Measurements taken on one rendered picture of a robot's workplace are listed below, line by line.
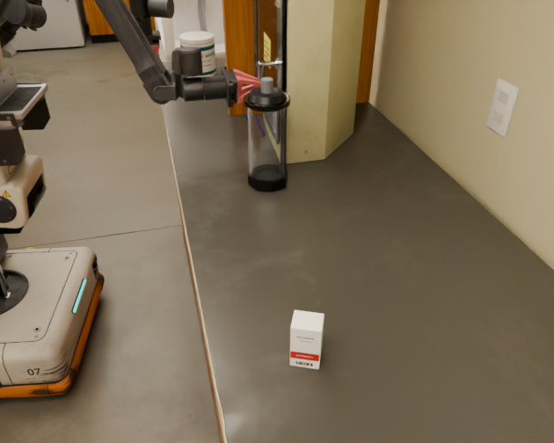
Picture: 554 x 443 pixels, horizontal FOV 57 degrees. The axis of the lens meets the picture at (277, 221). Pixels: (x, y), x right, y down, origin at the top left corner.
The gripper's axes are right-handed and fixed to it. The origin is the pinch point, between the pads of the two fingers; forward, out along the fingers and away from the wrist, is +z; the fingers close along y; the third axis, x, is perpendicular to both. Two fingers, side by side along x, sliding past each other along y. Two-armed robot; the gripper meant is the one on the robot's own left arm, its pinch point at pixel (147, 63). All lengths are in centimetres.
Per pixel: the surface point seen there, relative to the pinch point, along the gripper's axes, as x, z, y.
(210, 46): 30.0, 4.4, 24.4
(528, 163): -85, -1, 76
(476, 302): -108, 13, 52
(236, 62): -9.2, -1.6, 26.7
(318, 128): -46, 5, 42
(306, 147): -47, 10, 39
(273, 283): -93, 14, 18
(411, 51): -28, -8, 76
